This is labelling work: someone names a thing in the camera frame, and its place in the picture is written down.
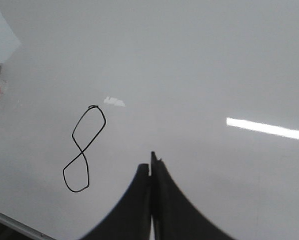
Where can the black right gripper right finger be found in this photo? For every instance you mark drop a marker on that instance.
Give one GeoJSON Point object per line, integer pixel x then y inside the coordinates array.
{"type": "Point", "coordinates": [174, 216]}

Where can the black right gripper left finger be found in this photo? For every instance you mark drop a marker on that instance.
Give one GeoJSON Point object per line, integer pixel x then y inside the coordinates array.
{"type": "Point", "coordinates": [130, 219]}

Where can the white whiteboard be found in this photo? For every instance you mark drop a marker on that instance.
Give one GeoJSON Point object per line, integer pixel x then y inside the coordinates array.
{"type": "Point", "coordinates": [89, 88]}

